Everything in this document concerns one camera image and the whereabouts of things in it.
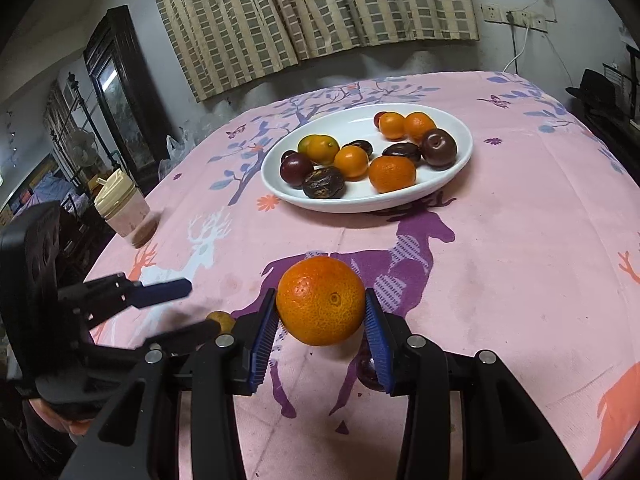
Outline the large orange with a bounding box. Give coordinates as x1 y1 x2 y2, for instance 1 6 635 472
276 256 366 347

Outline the dark wrinkled dried fruit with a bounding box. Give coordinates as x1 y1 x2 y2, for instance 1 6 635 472
302 167 346 200

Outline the tangerine with green stem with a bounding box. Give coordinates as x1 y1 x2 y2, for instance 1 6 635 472
368 156 416 193

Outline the orange kumquat front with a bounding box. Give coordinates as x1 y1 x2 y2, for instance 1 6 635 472
333 146 369 180

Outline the purple plum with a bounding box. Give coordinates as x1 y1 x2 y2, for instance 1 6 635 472
280 152 314 188

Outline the dark red plum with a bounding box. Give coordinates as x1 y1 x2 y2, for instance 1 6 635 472
420 128 458 169

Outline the small orange kumquat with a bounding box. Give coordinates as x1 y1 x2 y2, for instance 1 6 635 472
378 112 406 141

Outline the red cherry tomato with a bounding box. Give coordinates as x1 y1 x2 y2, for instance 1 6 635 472
373 110 386 128

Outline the dark cherry with stem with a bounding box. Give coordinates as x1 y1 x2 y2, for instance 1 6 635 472
356 337 384 391

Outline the yellow orange kumquat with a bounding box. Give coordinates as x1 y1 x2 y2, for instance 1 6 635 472
297 134 318 154

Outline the left hand of person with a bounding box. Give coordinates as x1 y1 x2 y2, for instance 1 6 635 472
29 399 92 438

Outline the small tan longan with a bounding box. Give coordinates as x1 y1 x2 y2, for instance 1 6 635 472
206 311 235 334

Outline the plastic jar with cream lid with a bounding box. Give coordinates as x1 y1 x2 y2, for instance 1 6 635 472
94 169 160 248

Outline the standing fan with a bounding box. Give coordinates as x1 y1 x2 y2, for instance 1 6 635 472
67 128 100 168

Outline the pink deer print tablecloth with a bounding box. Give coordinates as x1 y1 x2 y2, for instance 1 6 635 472
92 73 639 479

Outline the white oval plate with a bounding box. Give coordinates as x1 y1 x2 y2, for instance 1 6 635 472
262 103 473 214

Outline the dark framed mirror cabinet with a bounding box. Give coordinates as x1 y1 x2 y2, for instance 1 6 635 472
82 6 174 193

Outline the striped beige curtain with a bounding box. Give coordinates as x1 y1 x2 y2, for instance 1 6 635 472
155 0 480 102

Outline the black hat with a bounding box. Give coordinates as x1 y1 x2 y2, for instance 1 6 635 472
565 68 617 110

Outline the white power strip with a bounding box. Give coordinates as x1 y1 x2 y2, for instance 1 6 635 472
480 3 548 32

